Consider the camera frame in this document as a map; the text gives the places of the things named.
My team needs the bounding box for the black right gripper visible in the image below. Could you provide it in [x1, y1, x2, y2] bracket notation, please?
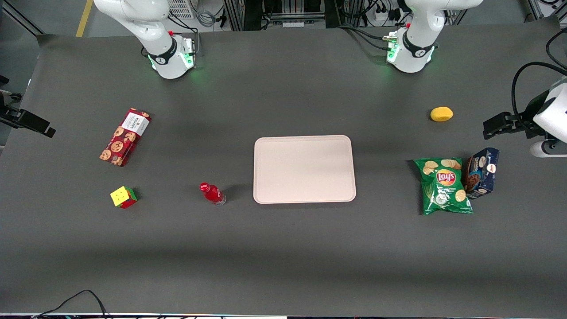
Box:
[0, 105, 57, 138]

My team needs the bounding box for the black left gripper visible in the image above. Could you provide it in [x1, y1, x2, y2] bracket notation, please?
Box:
[482, 90, 551, 140]

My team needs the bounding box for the red coke bottle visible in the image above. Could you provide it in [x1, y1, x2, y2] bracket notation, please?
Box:
[199, 182, 227, 206]

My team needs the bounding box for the beige plastic tray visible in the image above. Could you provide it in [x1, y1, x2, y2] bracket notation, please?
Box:
[253, 135, 357, 205]

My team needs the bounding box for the black stand part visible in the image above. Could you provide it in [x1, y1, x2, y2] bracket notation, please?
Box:
[0, 75, 23, 104]

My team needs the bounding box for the dark blue cookie box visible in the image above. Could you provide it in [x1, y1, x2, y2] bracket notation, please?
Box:
[464, 147, 501, 200]

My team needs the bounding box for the red cookie box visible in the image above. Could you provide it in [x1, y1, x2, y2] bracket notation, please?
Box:
[99, 108, 152, 167]

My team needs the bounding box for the green Lays chips bag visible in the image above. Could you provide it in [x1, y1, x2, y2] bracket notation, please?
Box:
[413, 158, 474, 216]

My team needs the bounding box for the colourful puzzle cube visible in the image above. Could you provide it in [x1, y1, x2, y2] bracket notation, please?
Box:
[110, 186, 138, 210]

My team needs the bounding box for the yellow floor tape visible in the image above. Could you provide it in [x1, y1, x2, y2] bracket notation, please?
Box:
[75, 0, 94, 38]

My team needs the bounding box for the white power strip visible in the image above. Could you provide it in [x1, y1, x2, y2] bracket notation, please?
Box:
[373, 8, 402, 23]

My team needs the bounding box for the white vented box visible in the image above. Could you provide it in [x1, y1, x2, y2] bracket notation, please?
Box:
[166, 0, 196, 19]

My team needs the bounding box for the aluminium equipment rack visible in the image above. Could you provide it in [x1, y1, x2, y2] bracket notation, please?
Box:
[223, 0, 327, 32]

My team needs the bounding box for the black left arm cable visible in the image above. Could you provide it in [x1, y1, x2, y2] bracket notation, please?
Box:
[511, 27, 567, 125]

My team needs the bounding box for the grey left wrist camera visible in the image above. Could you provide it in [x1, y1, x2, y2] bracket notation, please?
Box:
[529, 139, 567, 159]

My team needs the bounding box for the black left base cable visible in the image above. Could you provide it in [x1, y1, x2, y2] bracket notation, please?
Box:
[338, 24, 399, 52]

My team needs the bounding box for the black cable at table edge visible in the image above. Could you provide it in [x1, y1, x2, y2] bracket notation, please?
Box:
[30, 289, 109, 319]

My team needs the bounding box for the coiled grey cable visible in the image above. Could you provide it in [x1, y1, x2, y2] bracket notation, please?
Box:
[195, 8, 218, 28]

